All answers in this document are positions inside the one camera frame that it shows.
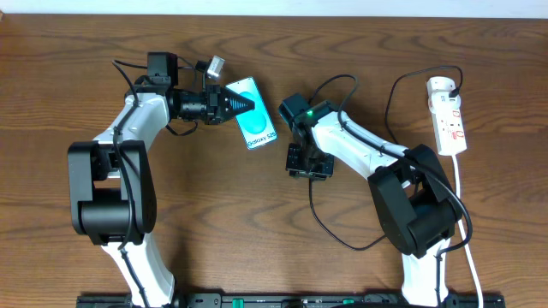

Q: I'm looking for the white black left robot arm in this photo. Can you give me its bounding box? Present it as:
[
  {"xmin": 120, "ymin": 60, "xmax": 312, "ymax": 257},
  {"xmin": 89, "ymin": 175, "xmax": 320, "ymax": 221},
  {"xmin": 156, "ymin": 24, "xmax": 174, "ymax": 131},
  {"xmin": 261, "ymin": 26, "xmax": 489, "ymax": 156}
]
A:
[{"xmin": 68, "ymin": 52, "xmax": 255, "ymax": 307}]

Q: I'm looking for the black USB charger cable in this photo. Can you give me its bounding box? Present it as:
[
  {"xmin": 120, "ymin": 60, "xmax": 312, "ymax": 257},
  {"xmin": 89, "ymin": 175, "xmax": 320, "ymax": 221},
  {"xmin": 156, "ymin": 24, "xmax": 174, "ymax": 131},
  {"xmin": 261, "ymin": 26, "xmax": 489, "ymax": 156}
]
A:
[{"xmin": 307, "ymin": 65, "xmax": 464, "ymax": 252}]

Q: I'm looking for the white power strip cord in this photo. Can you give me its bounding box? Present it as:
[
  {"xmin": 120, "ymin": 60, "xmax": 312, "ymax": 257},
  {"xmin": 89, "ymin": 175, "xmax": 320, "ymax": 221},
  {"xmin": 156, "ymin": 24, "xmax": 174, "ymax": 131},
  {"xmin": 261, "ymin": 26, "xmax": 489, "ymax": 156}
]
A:
[{"xmin": 451, "ymin": 154, "xmax": 485, "ymax": 308}]

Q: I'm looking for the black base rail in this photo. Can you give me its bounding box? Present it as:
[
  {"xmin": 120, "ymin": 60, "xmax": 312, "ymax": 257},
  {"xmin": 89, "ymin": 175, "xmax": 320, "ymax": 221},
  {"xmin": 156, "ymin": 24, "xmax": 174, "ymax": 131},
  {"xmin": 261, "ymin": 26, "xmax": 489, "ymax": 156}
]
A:
[{"xmin": 75, "ymin": 293, "xmax": 506, "ymax": 308}]

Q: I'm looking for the blue Galaxy smartphone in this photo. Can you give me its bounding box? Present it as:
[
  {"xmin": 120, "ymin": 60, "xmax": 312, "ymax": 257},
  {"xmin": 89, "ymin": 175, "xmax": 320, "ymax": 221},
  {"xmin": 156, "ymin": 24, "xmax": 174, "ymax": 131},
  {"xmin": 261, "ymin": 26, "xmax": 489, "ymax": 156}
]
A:
[{"xmin": 226, "ymin": 77, "xmax": 277, "ymax": 150}]

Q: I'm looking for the white USB charger adapter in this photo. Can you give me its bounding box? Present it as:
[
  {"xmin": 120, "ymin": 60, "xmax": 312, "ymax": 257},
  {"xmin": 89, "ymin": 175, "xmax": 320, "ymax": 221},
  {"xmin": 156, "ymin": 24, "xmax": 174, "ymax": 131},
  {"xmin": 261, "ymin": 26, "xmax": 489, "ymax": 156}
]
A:
[{"xmin": 428, "ymin": 91, "xmax": 461, "ymax": 114}]

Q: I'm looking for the white power strip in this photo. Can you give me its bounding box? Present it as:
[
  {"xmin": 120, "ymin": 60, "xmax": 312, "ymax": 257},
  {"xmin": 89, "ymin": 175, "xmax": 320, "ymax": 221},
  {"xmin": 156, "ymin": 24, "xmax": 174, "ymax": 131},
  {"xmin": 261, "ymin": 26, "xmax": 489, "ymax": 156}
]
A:
[{"xmin": 426, "ymin": 76, "xmax": 468, "ymax": 157}]

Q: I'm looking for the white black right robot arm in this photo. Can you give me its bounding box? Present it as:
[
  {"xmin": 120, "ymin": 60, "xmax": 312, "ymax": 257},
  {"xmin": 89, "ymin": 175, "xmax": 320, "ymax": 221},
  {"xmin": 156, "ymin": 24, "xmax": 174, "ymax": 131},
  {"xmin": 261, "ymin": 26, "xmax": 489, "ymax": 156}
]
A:
[{"xmin": 278, "ymin": 93, "xmax": 472, "ymax": 307}]

